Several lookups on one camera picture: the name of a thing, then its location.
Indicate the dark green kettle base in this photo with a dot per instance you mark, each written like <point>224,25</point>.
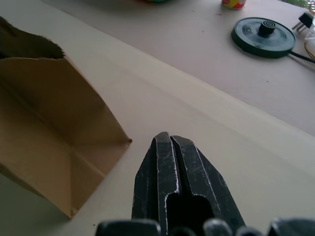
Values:
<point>263,39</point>

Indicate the white plastic bag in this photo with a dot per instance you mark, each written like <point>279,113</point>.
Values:
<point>311,37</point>

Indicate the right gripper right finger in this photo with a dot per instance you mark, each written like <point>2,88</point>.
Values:
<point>199,177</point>

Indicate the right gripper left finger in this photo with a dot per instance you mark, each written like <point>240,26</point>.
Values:
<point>157,172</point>

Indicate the red cola can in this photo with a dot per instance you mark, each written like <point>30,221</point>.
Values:
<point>233,3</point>

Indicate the brown paper bag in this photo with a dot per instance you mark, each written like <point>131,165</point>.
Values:
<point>49,110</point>

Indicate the black power plug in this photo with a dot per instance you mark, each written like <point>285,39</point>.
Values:
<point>304,20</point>

